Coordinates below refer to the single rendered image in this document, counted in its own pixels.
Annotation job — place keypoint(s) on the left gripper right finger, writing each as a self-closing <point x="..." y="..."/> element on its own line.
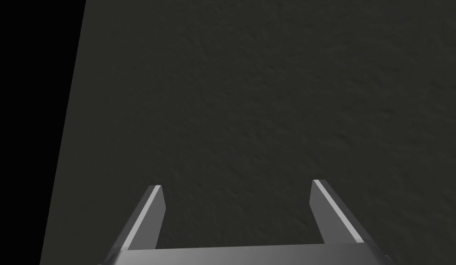
<point x="332" y="217"/>

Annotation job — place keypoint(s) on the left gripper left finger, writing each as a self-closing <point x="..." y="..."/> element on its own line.
<point x="146" y="224"/>

